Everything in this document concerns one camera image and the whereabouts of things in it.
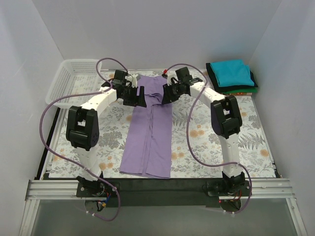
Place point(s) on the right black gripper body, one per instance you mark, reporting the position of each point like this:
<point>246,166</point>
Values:
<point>171,91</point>

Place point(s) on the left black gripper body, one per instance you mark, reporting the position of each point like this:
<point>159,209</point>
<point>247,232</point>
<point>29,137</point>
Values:
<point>134,96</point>

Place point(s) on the purple t shirt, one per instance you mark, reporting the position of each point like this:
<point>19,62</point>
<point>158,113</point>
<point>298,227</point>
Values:
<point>148,148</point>

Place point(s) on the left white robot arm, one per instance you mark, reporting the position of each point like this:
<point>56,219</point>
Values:
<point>82,128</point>

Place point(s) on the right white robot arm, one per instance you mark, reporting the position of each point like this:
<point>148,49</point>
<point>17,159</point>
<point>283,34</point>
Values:
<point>226,121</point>

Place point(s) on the black folded t shirt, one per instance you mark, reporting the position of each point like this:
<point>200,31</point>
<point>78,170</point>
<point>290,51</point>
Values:
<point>219,89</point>

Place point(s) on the teal folded t shirt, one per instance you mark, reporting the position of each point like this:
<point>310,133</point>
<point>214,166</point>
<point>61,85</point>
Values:
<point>232,73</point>

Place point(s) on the white plastic basket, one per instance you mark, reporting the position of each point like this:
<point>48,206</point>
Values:
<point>74,76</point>

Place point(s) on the floral table cloth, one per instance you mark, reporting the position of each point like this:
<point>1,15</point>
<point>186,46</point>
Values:
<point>195,146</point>

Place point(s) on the green folded t shirt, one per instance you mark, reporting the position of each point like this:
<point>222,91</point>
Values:
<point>242,92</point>

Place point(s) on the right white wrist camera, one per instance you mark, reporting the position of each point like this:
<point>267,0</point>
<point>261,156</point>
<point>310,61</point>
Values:
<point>170,78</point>

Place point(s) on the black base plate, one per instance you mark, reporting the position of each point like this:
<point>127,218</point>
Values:
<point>150,192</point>

